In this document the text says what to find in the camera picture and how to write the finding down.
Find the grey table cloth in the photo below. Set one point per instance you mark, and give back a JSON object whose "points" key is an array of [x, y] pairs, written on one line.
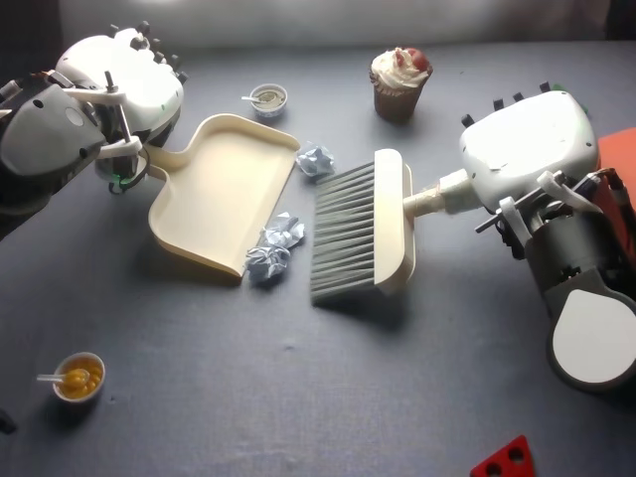
{"points": [[318, 372]]}

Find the white paper ball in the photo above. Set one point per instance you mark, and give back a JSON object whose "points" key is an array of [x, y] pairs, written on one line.
{"points": [[316, 161], [268, 266], [284, 229]]}

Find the cream hand broom grey bristles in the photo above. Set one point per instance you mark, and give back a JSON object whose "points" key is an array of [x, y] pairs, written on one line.
{"points": [[392, 218]]}

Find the orange foam box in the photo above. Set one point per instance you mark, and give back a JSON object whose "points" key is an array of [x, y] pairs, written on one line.
{"points": [[618, 149]]}

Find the red triangle block with holes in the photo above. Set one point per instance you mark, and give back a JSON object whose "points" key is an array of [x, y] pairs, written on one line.
{"points": [[507, 459]]}

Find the toy cupcake with red hearts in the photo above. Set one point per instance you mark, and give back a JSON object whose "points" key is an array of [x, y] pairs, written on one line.
{"points": [[400, 94]]}

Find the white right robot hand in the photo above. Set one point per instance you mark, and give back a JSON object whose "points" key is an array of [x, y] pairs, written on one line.
{"points": [[531, 139]]}

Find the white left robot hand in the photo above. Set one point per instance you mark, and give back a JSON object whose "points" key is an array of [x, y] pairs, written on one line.
{"points": [[139, 84]]}

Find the cream plastic dustpan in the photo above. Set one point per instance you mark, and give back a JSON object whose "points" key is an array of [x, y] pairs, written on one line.
{"points": [[223, 199]]}

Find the white fabric backdrop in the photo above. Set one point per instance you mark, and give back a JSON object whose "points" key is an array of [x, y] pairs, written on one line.
{"points": [[298, 20]]}

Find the toy bowl of yellow soup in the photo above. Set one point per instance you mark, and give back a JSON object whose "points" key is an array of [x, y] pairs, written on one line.
{"points": [[79, 380]]}

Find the toy bowl of green soup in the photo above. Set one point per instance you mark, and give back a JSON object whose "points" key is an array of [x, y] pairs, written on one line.
{"points": [[270, 102]]}

